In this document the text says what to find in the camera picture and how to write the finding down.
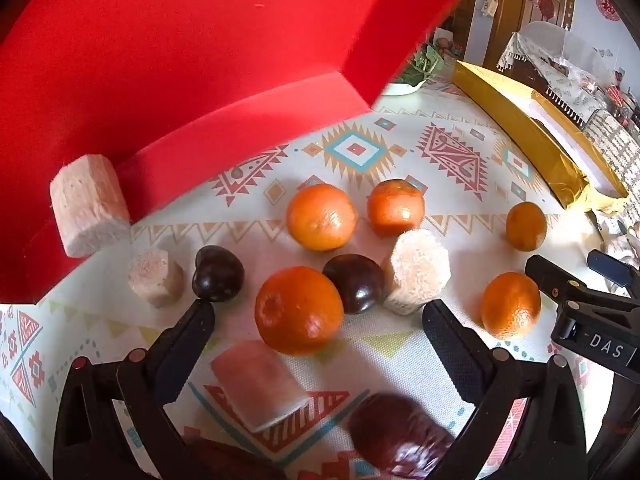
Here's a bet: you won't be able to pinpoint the wooden door frame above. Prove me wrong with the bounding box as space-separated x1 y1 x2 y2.
482 0 576 68

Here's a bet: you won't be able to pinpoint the red wall decoration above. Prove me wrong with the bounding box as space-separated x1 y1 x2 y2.
594 0 622 22

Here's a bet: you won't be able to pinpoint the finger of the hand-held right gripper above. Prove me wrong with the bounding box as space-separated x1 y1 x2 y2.
525 255 593 306
587 250 632 288

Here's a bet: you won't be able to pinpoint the gold box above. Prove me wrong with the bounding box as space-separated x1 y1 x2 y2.
452 60 630 210

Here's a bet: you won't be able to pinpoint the white box insert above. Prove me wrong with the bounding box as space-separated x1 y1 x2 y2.
532 92 618 196

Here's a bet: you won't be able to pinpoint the side table with lace cloth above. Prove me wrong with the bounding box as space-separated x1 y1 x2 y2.
497 20 640 126

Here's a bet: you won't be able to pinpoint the white plate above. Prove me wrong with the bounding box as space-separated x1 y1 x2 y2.
382 80 426 97

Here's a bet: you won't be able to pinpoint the small orange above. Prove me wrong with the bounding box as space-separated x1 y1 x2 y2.
505 201 547 253

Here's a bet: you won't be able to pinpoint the dark plum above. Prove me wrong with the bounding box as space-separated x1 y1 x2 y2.
192 245 246 304
322 254 386 315

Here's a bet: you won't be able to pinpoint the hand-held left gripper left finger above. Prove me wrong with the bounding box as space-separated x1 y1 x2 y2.
52 300 216 480

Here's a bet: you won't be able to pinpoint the red box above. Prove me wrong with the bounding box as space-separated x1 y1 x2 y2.
0 0 483 306

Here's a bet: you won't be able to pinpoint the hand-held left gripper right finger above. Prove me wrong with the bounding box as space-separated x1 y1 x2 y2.
422 300 588 480

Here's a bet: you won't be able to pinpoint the patterned tablecloth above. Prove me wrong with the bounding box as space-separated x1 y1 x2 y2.
0 67 616 480

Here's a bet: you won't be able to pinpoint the red date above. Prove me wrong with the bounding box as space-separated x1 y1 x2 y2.
346 392 456 478
185 437 281 480

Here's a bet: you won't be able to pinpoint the green leafy vegetables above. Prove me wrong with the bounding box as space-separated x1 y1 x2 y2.
400 44 446 86

